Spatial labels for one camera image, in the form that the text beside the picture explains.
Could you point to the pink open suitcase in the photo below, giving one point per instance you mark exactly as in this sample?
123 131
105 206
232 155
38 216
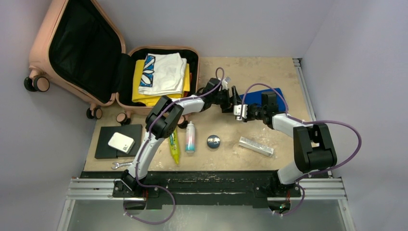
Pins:
80 49

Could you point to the white shirt blue print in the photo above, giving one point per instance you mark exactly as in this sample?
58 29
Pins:
162 74

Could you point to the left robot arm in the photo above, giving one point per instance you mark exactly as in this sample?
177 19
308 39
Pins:
161 123

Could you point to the white teal spray bottle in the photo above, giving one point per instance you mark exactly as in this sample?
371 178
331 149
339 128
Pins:
190 138

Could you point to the red white patterned cloth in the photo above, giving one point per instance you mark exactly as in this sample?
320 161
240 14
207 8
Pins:
187 85

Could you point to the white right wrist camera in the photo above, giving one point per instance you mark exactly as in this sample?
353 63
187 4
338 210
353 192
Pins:
240 112

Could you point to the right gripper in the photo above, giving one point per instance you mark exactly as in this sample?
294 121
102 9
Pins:
249 107

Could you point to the yellow cloth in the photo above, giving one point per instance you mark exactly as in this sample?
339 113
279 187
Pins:
149 100

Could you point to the dark round tin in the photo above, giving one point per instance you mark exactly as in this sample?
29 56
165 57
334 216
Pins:
213 141

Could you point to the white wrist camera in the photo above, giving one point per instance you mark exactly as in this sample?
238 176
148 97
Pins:
224 83
240 112

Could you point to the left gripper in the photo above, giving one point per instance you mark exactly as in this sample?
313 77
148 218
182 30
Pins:
228 107

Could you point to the white square device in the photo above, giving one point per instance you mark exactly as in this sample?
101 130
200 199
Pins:
121 142

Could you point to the silver toothpaste box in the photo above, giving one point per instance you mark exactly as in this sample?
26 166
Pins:
257 147

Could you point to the silver wrench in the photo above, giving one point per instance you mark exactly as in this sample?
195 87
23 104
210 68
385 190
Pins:
116 165

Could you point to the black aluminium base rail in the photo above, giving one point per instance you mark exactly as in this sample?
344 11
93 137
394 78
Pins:
258 189

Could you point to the yellow green tube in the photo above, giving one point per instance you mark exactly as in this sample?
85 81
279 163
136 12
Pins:
174 146

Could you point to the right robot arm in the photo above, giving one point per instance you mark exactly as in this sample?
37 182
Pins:
313 148

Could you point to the blue cloth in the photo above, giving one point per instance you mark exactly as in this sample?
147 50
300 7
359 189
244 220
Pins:
256 97

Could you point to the black flat notebook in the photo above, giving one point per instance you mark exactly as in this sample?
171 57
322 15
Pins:
104 151

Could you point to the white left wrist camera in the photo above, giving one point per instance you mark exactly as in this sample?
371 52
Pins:
224 83

